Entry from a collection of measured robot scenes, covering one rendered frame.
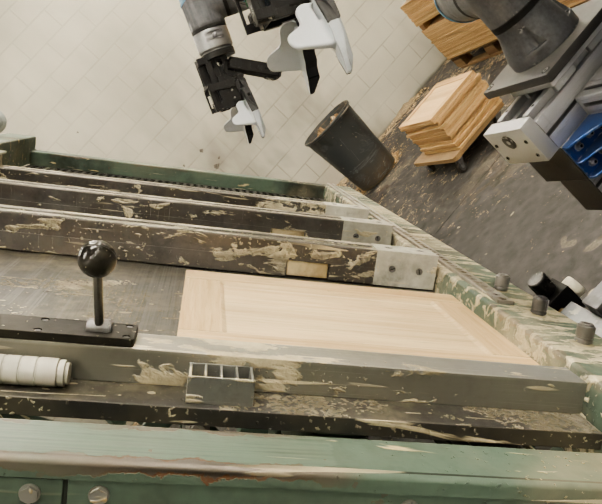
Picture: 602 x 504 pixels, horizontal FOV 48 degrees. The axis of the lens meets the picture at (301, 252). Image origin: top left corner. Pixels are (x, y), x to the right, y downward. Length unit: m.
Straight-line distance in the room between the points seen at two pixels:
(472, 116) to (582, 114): 2.99
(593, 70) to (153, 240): 0.90
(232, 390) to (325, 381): 0.11
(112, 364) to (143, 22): 5.84
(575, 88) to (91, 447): 1.14
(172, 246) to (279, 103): 5.32
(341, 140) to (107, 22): 2.39
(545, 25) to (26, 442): 1.17
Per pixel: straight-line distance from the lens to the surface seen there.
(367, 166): 5.55
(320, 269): 1.29
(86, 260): 0.67
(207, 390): 0.71
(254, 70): 1.45
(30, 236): 1.29
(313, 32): 0.73
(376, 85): 6.85
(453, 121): 4.32
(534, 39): 1.42
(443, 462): 0.57
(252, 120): 1.38
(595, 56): 1.46
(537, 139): 1.37
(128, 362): 0.75
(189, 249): 1.26
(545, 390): 0.86
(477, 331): 1.07
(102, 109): 6.35
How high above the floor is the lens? 1.44
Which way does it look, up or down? 14 degrees down
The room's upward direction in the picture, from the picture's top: 48 degrees counter-clockwise
